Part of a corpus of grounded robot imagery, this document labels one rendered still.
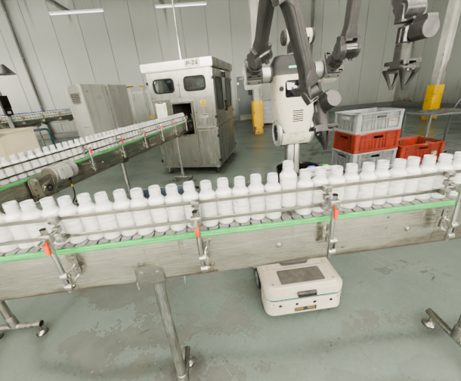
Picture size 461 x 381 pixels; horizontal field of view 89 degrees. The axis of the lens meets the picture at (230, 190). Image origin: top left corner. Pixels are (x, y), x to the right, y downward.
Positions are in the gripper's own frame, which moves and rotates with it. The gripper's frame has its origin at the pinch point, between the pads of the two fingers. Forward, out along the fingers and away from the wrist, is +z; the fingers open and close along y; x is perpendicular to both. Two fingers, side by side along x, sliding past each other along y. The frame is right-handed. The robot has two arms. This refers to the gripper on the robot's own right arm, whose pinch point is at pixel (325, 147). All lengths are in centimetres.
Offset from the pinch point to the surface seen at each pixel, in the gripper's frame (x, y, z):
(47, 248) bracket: -25, -100, 23
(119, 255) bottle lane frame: -15, -84, 30
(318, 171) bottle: -17.2, -11.6, 9.6
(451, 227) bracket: -18, 34, 35
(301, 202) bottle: -15.2, -18.3, 19.8
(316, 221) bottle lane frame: -15.4, -13.8, 27.4
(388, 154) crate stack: 172, 159, -1
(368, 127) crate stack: 155, 126, -33
